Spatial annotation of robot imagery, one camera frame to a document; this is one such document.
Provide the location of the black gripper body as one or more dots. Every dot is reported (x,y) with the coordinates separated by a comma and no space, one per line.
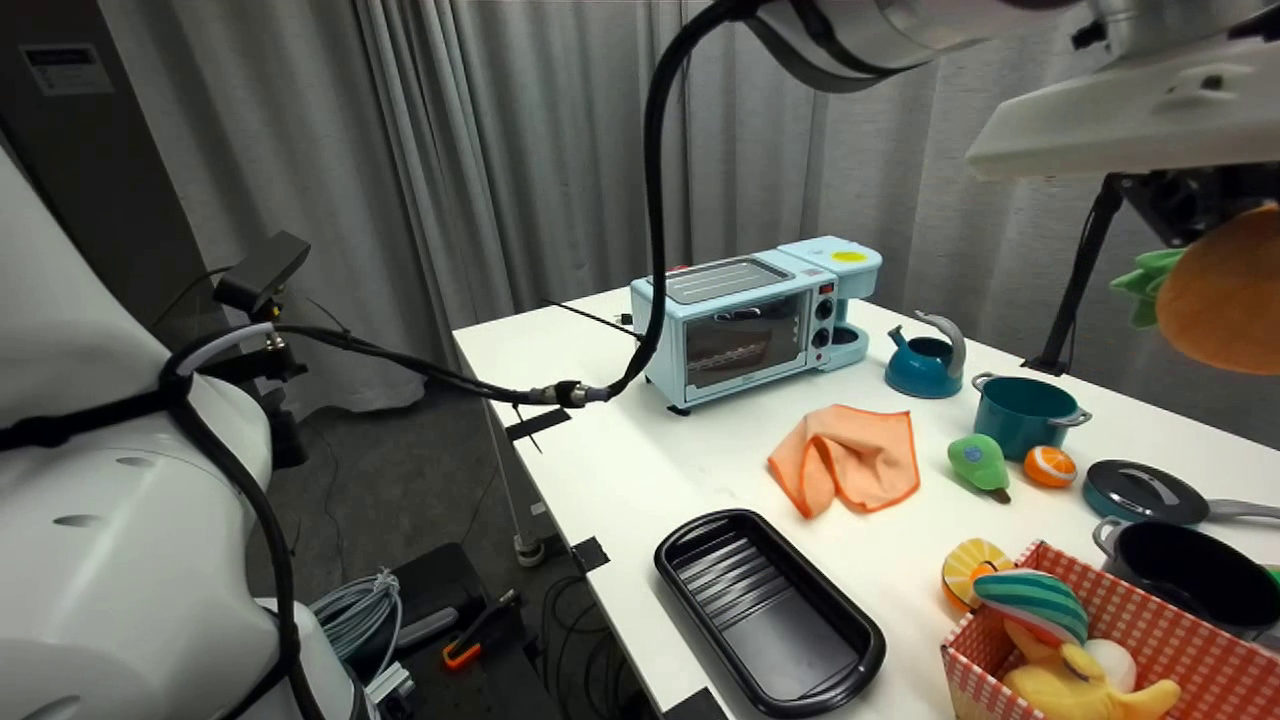
(1187,199)

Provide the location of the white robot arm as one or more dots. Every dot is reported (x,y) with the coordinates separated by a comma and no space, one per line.
(81,533)

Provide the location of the teal toy pot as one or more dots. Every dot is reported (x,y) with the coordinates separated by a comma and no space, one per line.
(1021,416)

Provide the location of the teal toy pan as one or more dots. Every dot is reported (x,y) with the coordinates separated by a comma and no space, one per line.
(1134,495)

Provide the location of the orange toy fruit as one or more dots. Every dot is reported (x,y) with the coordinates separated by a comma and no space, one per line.
(1050,466)

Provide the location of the teal toy kettle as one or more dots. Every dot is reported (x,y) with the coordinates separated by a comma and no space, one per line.
(923,361)

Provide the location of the green toy pear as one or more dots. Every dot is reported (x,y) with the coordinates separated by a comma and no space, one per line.
(979,460)

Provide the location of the black toy pot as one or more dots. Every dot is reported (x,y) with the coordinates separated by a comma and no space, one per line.
(1192,568)

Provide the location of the orange cloth rag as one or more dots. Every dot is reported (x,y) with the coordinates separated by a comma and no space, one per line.
(855,460)

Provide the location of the striped toy in basket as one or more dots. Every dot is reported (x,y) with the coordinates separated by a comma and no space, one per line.
(1036,600)

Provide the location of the yellow round toy slice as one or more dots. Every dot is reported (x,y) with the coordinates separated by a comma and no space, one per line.
(968,568)

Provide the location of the white round toy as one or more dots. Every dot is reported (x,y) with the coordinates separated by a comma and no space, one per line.
(1109,662)

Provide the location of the yellow plush toy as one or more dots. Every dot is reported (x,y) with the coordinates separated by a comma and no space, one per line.
(1086,698)

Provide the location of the black tripod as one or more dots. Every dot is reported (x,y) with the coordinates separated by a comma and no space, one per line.
(1073,284)

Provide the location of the red checkered basket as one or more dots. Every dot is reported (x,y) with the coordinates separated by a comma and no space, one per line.
(1173,644)

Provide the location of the light blue toaster oven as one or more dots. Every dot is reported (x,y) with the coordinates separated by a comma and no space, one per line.
(746,335)

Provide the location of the black rectangular tray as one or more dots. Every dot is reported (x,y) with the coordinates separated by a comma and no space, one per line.
(774,613)

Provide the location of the black table clamp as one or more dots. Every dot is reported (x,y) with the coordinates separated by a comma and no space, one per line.
(539,421)
(591,553)

